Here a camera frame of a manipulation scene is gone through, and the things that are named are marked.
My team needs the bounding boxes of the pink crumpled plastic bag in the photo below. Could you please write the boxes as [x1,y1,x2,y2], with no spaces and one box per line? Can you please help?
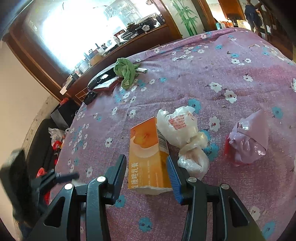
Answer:
[224,109,268,167]

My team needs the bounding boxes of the small clear plastic bag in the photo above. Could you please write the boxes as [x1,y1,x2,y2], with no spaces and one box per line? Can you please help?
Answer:
[178,145,210,180]

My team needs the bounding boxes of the purple floral tablecloth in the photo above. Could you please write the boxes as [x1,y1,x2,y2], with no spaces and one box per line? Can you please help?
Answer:
[56,29,295,240]

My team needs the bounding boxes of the black case on table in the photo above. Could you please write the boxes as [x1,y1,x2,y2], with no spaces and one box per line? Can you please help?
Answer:
[87,69,117,90]

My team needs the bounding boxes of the white crumpled plastic bag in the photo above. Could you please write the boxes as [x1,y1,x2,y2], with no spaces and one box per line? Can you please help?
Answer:
[157,106,208,149]

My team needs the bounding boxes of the red plastic basket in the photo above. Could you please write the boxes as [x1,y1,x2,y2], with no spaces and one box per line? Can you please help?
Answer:
[36,168,53,205]

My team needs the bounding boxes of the red flat case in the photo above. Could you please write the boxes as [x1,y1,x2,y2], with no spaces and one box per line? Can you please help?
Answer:
[93,78,121,91]

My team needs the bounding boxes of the small black pouch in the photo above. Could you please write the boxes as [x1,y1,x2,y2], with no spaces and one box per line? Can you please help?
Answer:
[83,91,97,105]

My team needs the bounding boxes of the dark jacket on post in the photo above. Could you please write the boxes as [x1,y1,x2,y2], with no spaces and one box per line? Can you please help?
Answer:
[244,0,263,32]

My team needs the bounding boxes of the clear plastic bag on floor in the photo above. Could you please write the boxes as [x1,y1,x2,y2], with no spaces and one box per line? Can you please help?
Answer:
[48,128,65,147]

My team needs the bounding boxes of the brown wooden door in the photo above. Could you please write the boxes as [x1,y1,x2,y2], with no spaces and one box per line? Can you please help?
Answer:
[218,0,245,20]

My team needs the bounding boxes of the orange ointment box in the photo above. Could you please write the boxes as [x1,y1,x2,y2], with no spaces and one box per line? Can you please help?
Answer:
[128,117,172,195]

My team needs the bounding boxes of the green crumpled cloth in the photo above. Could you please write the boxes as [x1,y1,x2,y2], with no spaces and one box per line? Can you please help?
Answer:
[113,58,140,90]

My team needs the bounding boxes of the wooden brick-pattern counter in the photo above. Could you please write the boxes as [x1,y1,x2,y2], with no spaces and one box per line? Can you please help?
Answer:
[63,24,182,104]

